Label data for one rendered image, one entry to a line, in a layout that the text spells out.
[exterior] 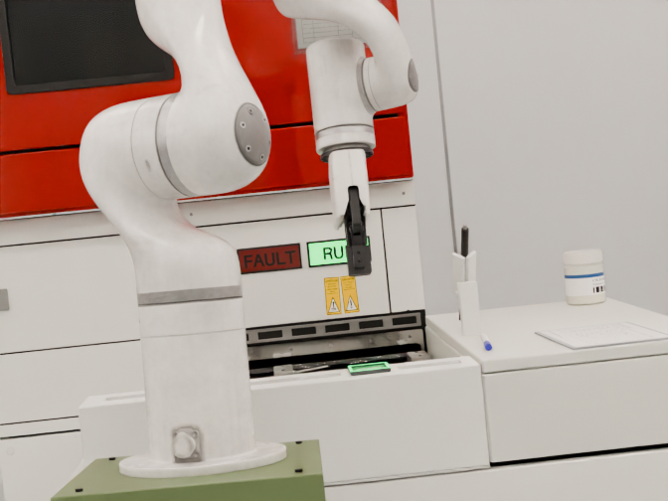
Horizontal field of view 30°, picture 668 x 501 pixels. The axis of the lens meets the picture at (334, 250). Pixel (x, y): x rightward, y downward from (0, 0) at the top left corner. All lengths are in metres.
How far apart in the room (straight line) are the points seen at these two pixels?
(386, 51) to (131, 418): 0.60
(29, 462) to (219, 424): 1.05
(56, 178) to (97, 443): 0.70
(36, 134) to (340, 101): 0.74
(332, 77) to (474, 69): 2.13
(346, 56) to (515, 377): 0.50
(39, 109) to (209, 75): 0.95
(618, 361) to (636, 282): 2.21
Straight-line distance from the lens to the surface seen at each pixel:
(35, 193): 2.30
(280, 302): 2.32
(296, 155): 2.26
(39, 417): 2.38
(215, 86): 1.37
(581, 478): 1.78
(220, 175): 1.37
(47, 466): 2.40
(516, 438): 1.75
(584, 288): 2.28
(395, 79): 1.72
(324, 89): 1.75
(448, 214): 3.84
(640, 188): 3.97
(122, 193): 1.43
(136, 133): 1.41
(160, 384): 1.40
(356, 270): 1.73
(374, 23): 1.70
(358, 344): 2.32
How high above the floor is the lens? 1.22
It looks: 3 degrees down
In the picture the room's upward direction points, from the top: 6 degrees counter-clockwise
